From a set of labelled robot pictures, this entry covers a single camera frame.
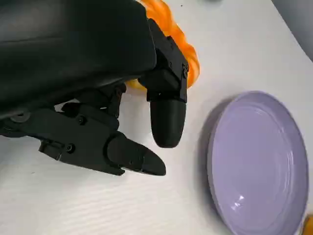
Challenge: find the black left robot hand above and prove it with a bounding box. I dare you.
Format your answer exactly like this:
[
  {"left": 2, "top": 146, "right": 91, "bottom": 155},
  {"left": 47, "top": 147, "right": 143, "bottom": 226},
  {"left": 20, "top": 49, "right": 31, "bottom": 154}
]
[{"left": 0, "top": 0, "right": 189, "bottom": 177}]

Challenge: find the orange and white bread roll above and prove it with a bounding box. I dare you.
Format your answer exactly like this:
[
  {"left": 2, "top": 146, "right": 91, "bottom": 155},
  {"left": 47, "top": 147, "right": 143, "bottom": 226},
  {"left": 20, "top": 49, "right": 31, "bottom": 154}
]
[
  {"left": 125, "top": 0, "right": 200, "bottom": 93},
  {"left": 302, "top": 214, "right": 313, "bottom": 235}
]

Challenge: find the lilac plate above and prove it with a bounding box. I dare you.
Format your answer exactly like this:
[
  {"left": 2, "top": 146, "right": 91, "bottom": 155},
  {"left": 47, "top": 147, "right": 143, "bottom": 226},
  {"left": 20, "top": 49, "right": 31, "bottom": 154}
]
[{"left": 206, "top": 90, "right": 310, "bottom": 235}]

